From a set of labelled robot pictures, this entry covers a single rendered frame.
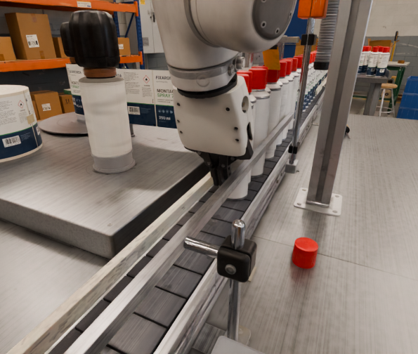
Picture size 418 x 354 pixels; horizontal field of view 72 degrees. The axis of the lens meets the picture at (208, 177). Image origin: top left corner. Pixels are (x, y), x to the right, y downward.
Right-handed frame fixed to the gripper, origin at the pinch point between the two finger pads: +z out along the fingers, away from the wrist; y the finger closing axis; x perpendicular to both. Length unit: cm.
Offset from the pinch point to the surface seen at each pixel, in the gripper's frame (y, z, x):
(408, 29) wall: -110, 224, -730
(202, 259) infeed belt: -3.1, 1.6, 14.3
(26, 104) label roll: 53, -3, -7
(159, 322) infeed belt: -3.2, -1.8, 23.6
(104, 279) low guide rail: 3.1, -4.9, 22.7
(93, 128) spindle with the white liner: 27.9, -2.4, -2.8
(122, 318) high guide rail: -4.4, -10.7, 26.2
